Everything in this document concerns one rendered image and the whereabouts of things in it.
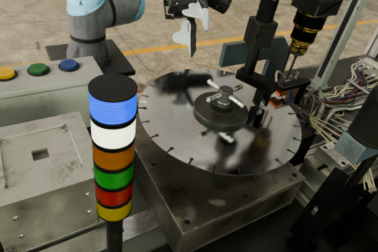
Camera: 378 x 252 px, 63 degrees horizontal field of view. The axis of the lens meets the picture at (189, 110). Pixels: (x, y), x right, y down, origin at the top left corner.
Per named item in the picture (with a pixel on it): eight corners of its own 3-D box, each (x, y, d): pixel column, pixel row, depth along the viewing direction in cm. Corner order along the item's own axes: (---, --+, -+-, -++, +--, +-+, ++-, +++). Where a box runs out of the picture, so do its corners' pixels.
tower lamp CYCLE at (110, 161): (99, 176, 32) (98, 157, 30) (88, 148, 35) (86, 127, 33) (140, 164, 34) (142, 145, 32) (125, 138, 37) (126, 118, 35)
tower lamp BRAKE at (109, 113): (97, 131, 28) (96, 105, 26) (84, 102, 31) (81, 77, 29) (143, 120, 30) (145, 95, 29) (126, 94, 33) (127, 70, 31)
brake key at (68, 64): (62, 75, 76) (62, 68, 75) (59, 67, 78) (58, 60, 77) (79, 72, 78) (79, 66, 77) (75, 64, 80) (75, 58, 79)
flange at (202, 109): (236, 137, 58) (239, 127, 56) (184, 114, 61) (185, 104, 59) (253, 107, 66) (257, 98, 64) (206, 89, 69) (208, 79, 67)
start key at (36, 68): (31, 80, 73) (30, 72, 71) (28, 71, 75) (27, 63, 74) (49, 77, 75) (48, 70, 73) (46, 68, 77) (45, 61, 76)
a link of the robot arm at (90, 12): (62, 28, 104) (57, -13, 96) (97, 21, 112) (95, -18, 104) (81, 43, 98) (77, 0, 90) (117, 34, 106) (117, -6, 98)
